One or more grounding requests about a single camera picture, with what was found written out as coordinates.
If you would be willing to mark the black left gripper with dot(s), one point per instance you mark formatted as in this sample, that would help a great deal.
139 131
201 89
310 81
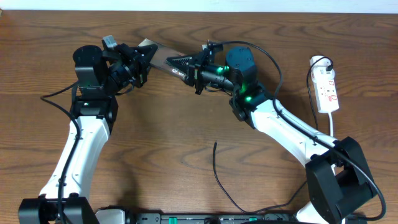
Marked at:
136 55

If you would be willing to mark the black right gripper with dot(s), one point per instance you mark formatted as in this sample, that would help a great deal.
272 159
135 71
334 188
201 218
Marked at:
194 68

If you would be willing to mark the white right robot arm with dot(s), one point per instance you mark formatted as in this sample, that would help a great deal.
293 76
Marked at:
338 177

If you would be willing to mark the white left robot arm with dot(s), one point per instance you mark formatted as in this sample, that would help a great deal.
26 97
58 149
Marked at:
103 74

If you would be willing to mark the white USB charger adapter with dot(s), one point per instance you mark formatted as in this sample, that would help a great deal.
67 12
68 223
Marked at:
320 63

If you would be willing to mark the white power strip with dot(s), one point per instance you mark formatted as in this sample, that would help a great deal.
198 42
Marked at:
325 90

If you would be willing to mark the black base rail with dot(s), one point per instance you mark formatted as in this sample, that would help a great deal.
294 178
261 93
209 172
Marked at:
156 218

